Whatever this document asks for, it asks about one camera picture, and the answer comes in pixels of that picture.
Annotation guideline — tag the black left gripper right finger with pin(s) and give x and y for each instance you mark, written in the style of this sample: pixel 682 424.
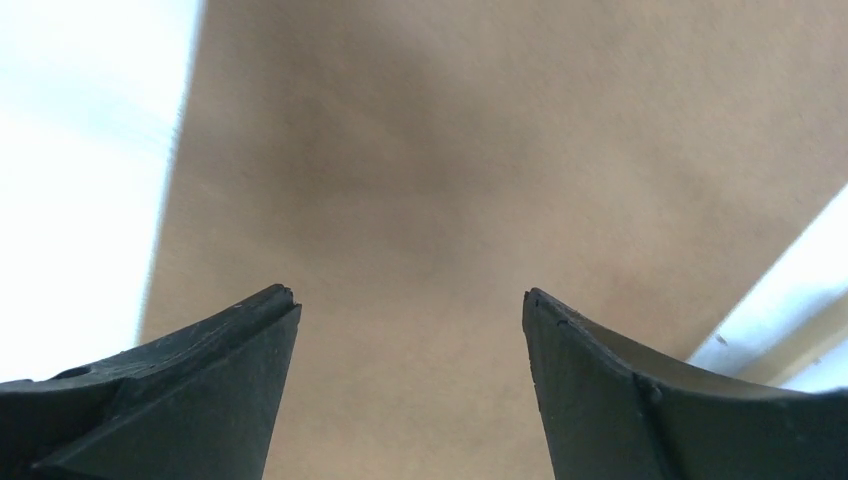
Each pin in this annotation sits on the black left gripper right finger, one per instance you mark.
pixel 613 408

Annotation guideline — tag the wooden picture frame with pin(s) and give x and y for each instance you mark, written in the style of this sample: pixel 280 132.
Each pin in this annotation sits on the wooden picture frame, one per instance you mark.
pixel 805 348

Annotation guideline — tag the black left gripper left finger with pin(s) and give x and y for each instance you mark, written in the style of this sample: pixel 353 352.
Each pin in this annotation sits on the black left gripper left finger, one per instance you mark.
pixel 199 403

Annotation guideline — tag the brown cardboard backing board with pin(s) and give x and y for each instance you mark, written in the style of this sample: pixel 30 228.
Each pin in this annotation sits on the brown cardboard backing board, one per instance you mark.
pixel 411 168

